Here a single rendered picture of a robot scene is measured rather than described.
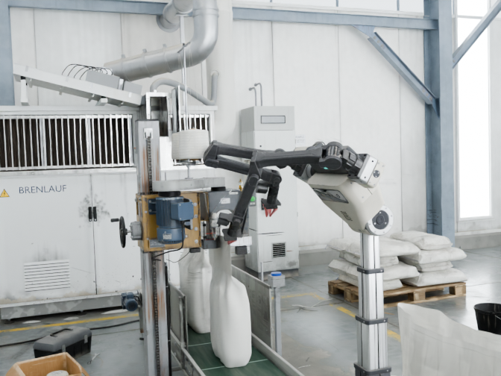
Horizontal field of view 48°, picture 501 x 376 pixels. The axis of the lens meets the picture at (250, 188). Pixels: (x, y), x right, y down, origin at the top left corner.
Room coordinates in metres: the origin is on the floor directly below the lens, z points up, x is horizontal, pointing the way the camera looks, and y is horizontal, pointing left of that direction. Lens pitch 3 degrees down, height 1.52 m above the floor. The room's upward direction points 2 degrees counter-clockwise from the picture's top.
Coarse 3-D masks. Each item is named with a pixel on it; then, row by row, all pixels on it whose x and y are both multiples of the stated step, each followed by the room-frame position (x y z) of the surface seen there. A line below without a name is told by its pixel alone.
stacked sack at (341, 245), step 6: (336, 240) 6.11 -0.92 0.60; (342, 240) 6.06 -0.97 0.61; (348, 240) 6.00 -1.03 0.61; (354, 240) 5.98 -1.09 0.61; (330, 246) 6.11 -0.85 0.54; (336, 246) 6.03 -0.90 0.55; (342, 246) 5.91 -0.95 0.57; (348, 246) 5.86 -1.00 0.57; (342, 252) 5.93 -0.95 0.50; (348, 252) 5.90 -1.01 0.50
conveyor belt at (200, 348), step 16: (192, 336) 3.62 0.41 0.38; (208, 336) 3.61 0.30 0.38; (192, 352) 3.32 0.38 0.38; (208, 352) 3.31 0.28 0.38; (256, 352) 3.28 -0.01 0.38; (208, 368) 3.05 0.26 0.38; (224, 368) 3.05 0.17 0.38; (240, 368) 3.04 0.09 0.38; (256, 368) 3.03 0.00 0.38; (272, 368) 3.02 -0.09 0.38
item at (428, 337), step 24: (408, 312) 1.59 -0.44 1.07; (432, 312) 1.54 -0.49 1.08; (408, 336) 1.50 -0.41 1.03; (432, 336) 1.40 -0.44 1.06; (456, 336) 1.46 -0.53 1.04; (480, 336) 1.39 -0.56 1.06; (408, 360) 1.49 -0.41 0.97; (432, 360) 1.38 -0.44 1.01; (456, 360) 1.32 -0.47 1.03; (480, 360) 1.27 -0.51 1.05
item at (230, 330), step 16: (224, 256) 3.20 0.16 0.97; (224, 272) 3.20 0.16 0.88; (224, 288) 3.09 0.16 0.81; (240, 288) 3.07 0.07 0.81; (224, 304) 3.05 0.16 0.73; (240, 304) 3.04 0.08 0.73; (224, 320) 3.04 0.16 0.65; (240, 320) 3.03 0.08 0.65; (224, 336) 3.04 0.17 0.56; (240, 336) 3.03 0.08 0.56; (224, 352) 3.04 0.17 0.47; (240, 352) 3.03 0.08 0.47
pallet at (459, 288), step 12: (336, 288) 6.15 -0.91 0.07; (348, 288) 5.82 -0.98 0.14; (408, 288) 5.72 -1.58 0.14; (420, 288) 5.71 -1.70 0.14; (432, 288) 5.74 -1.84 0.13; (456, 288) 5.86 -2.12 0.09; (348, 300) 5.83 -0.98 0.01; (408, 300) 5.72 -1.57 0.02; (420, 300) 5.69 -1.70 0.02; (432, 300) 5.75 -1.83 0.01
